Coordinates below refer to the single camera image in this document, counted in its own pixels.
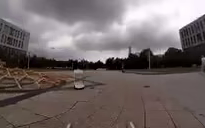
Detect grey paved plaza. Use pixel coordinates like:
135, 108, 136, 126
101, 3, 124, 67
0, 68, 205, 128

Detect pole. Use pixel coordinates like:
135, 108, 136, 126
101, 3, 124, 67
148, 49, 152, 70
26, 51, 31, 70

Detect row of trees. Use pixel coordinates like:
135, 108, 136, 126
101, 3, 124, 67
26, 47, 204, 71

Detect wooden lattice structure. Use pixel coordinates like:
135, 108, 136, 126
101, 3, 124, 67
0, 55, 63, 93

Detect grey building with window rows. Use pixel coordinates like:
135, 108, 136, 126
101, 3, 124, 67
178, 8, 205, 66
0, 12, 31, 66

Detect person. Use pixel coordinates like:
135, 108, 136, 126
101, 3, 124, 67
200, 55, 205, 74

